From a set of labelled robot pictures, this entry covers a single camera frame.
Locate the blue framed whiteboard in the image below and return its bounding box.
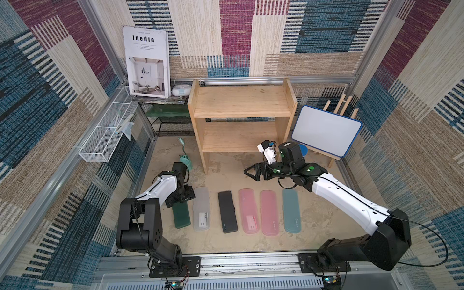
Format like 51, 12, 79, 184
291, 106, 363, 158

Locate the black wire rack green top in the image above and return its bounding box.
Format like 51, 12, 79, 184
139, 103, 194, 137

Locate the light blue pencil case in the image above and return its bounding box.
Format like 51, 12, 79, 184
282, 189, 302, 234

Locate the plain pink pencil case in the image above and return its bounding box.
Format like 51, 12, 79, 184
261, 190, 279, 236

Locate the small white round device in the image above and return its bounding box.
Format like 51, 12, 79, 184
172, 84, 192, 97

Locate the white wire mesh basket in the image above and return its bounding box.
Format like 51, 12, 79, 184
79, 87, 138, 163

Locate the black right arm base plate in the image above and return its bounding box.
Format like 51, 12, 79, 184
297, 252, 351, 274

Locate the pink pencil case with label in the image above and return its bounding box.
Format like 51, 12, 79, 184
239, 188, 259, 234

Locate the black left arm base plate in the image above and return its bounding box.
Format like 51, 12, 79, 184
148, 256, 201, 279

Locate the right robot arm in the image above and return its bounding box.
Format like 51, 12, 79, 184
250, 140, 412, 271

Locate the dark green pencil case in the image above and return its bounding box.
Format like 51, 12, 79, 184
172, 201, 191, 229

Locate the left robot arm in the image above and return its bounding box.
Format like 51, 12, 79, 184
116, 162, 195, 273

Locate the black pencil case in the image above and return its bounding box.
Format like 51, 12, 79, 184
218, 191, 238, 234

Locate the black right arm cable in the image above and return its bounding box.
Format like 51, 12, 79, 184
259, 141, 450, 268

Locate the clear pencil tube blue lid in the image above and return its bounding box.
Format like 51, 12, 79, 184
299, 144, 309, 157

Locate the Inedia magazine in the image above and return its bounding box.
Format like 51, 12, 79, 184
123, 26, 171, 99

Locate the wooden shelf unit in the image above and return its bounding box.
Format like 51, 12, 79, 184
187, 78, 297, 172

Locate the clear white pencil case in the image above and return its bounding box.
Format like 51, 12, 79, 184
193, 187, 210, 231

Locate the small wooden easel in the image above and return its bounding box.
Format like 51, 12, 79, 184
306, 93, 354, 168

